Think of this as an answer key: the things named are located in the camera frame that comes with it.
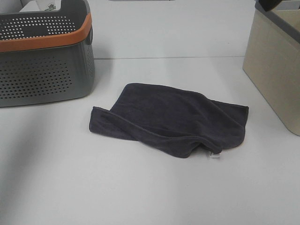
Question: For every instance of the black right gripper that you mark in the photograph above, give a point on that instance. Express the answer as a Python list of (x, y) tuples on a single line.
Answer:
[(269, 5)]

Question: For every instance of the dark navy towel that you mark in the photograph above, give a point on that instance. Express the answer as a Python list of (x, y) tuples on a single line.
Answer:
[(171, 120)]

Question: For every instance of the beige bin grey rim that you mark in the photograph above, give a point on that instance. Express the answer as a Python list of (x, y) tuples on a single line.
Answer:
[(272, 61)]

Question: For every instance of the grey perforated basket orange rim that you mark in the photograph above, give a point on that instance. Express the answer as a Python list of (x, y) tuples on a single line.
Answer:
[(46, 56)]

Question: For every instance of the white printed object behind basket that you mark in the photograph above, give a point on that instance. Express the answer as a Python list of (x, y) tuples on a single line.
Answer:
[(40, 5)]

